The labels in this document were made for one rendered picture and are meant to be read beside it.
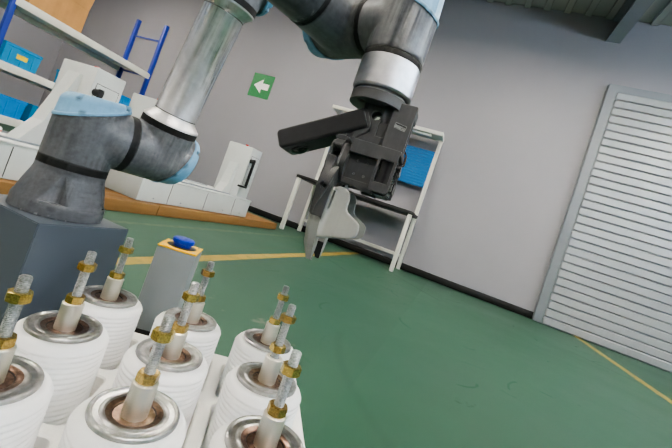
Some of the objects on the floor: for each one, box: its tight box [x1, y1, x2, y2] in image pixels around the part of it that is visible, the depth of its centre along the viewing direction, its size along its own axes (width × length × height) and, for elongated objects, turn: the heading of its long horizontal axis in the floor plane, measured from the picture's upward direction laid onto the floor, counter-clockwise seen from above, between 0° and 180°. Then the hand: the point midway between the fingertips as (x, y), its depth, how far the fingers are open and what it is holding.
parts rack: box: [0, 0, 169, 127], centre depth 478 cm, size 64×189×220 cm, turn 66°
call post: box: [134, 245, 202, 336], centre depth 72 cm, size 7×7×31 cm
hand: (310, 245), depth 47 cm, fingers open, 3 cm apart
